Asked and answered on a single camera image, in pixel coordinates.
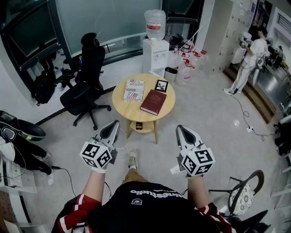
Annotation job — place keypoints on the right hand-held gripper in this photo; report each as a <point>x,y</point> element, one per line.
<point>197,161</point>

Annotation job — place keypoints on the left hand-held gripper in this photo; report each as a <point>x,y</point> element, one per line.
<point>95,155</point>

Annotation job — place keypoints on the dark red book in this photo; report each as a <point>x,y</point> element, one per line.
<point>153,102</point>

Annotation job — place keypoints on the white printed book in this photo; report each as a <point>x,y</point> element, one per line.
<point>134,91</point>

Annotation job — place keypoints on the person's right forearm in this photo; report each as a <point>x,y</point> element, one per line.
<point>197,191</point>

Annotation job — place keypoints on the person's left forearm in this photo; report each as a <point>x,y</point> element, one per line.
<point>93,186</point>

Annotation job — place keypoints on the round wooden side table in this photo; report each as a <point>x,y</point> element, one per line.
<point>129,109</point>

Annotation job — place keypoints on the person's legs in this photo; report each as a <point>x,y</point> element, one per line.
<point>133,159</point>

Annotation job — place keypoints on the white wristband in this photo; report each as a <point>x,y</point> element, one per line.
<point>98,170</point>

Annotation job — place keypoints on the white floor socket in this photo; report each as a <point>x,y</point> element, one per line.
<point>250,129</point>

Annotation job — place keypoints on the clear jug with red cap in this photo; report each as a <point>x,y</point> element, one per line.
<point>183,76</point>
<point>204,61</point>
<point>196,61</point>
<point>183,60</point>

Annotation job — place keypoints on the white trash bin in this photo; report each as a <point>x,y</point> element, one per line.
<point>170,74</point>

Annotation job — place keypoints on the black office chair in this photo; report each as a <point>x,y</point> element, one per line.
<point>93,61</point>

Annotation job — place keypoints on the black backpack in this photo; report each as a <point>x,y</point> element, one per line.
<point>44,88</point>

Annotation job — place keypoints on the wooden step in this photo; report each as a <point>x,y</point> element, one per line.
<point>254,95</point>

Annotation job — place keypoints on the black chair with patterned cushion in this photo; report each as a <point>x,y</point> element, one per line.
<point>242,198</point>

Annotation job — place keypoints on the person's torso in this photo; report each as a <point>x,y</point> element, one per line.
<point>145,211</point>

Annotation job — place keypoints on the white water dispenser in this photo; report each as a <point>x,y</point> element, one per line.
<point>157,59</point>

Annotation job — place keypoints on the white cup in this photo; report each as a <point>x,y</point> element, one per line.
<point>153,41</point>

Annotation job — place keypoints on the white low cabinet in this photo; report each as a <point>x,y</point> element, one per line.
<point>13,177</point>

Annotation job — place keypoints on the white locker cabinet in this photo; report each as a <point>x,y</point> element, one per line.
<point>227,34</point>

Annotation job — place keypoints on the large clear water bottle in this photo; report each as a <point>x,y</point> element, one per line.
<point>155,22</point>

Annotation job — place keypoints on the black picture frame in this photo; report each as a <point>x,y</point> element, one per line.
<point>161,85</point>

